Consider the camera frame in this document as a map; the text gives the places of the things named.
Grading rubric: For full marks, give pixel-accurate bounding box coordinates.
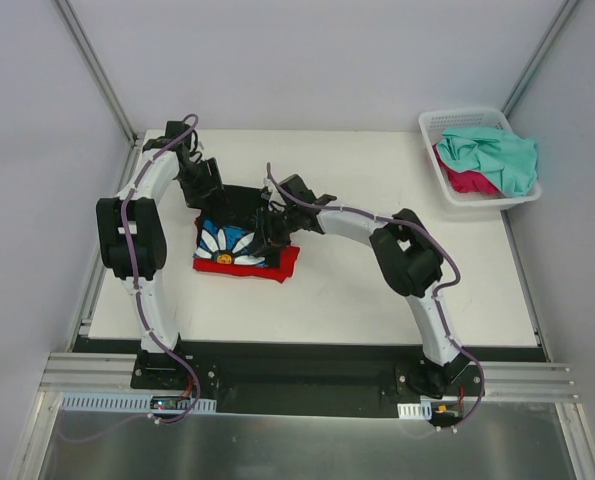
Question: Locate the red t-shirt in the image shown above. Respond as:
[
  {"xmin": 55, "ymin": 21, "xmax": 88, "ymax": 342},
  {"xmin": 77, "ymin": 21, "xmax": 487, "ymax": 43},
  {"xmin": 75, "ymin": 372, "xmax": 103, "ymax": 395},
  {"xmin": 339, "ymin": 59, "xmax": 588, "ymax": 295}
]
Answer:
[{"xmin": 193, "ymin": 246, "xmax": 300, "ymax": 283}]

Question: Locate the black daisy t-shirt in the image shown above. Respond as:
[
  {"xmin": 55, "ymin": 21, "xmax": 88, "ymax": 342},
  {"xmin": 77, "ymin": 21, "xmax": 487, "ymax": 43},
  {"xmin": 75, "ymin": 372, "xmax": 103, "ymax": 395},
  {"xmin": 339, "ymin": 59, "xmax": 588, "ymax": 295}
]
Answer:
[{"xmin": 193, "ymin": 185, "xmax": 280, "ymax": 269}]

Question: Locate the white plastic basket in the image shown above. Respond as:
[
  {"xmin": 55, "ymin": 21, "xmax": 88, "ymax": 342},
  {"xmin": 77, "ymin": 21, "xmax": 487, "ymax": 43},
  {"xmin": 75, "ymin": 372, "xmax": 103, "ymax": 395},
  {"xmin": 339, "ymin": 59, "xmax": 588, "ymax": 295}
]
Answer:
[{"xmin": 418, "ymin": 107, "xmax": 542, "ymax": 213}]

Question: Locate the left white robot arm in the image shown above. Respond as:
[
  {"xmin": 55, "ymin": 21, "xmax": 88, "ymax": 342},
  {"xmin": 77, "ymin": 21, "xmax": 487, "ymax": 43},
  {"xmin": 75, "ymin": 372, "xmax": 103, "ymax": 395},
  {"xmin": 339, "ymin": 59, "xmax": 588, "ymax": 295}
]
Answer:
[{"xmin": 96, "ymin": 114, "xmax": 225, "ymax": 389}]

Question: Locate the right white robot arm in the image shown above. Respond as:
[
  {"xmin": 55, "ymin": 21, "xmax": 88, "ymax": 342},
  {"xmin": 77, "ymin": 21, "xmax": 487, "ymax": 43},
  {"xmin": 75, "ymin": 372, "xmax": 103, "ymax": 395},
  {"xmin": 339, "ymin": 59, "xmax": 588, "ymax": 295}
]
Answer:
[{"xmin": 250, "ymin": 174, "xmax": 470, "ymax": 399}]

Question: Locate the magenta t-shirt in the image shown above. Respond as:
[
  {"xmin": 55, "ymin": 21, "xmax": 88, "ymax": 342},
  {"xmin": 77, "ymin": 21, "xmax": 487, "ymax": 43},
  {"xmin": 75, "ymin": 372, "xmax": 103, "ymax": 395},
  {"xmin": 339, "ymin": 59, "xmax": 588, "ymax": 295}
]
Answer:
[{"xmin": 446, "ymin": 169, "xmax": 498, "ymax": 195}]

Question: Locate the teal t-shirt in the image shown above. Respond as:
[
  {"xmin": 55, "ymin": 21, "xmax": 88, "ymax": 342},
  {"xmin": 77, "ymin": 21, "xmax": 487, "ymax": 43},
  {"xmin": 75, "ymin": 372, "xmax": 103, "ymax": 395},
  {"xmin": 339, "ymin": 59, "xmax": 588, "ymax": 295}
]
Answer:
[{"xmin": 433, "ymin": 127, "xmax": 538, "ymax": 198}]

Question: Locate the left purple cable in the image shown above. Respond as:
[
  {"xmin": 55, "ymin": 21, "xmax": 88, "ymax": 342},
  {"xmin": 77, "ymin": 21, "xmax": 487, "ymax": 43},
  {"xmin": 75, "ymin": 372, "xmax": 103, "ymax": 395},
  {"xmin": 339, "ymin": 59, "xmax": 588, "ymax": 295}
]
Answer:
[{"xmin": 56, "ymin": 113, "xmax": 201, "ymax": 441}]

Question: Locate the purple cable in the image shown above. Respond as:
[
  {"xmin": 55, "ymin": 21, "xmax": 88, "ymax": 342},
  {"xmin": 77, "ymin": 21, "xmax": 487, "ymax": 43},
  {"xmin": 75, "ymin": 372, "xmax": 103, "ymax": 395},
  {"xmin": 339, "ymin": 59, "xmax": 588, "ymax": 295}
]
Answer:
[
  {"xmin": 265, "ymin": 161, "xmax": 486, "ymax": 440},
  {"xmin": 56, "ymin": 113, "xmax": 201, "ymax": 441}
]

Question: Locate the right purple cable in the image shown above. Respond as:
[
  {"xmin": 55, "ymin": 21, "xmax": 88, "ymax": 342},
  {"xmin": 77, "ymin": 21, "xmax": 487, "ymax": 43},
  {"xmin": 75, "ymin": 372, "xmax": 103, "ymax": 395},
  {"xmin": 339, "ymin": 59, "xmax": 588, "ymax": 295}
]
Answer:
[{"xmin": 265, "ymin": 161, "xmax": 486, "ymax": 440}]

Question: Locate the left aluminium frame post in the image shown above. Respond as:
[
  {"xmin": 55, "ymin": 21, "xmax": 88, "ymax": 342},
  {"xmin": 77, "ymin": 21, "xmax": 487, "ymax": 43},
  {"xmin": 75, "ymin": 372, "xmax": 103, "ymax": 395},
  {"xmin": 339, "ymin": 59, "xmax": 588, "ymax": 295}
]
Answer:
[{"xmin": 52, "ymin": 0, "xmax": 138, "ymax": 144}]

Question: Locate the aluminium frame post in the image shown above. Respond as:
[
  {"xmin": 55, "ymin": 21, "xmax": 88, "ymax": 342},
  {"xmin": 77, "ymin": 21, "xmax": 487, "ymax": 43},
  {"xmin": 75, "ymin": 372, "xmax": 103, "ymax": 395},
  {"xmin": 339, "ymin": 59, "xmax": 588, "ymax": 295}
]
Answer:
[
  {"xmin": 501, "ymin": 0, "xmax": 584, "ymax": 118},
  {"xmin": 52, "ymin": 0, "xmax": 138, "ymax": 144}
]

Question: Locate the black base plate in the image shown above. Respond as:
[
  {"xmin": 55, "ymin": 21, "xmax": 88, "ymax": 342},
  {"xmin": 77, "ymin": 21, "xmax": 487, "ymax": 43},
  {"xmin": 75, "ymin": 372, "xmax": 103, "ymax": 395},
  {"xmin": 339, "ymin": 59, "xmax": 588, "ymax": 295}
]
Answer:
[{"xmin": 130, "ymin": 341, "xmax": 483, "ymax": 418}]

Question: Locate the right white cable duct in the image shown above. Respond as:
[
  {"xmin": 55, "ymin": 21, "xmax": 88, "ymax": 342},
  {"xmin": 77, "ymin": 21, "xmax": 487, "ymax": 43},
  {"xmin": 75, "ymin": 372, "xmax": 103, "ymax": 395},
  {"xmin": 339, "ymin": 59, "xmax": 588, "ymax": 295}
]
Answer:
[{"xmin": 397, "ymin": 403, "xmax": 432, "ymax": 421}]

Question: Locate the white cable duct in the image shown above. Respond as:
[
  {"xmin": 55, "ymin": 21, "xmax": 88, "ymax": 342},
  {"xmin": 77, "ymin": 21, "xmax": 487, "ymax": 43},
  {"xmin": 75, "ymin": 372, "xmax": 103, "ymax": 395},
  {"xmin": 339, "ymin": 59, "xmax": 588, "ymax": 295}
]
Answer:
[
  {"xmin": 61, "ymin": 393, "xmax": 217, "ymax": 415},
  {"xmin": 397, "ymin": 403, "xmax": 432, "ymax": 421}
]

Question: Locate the left white cable duct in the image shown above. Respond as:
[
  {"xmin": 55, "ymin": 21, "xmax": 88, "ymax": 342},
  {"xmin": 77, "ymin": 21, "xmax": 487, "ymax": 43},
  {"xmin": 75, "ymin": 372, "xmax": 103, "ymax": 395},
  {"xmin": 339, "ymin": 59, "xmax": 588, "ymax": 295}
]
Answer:
[{"xmin": 61, "ymin": 393, "xmax": 217, "ymax": 415}]

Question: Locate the right aluminium frame post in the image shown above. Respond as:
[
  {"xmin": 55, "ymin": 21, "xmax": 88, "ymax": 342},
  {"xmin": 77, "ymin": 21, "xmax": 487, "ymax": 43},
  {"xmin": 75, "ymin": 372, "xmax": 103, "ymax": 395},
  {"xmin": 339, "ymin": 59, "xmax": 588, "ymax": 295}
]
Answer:
[{"xmin": 501, "ymin": 0, "xmax": 584, "ymax": 118}]

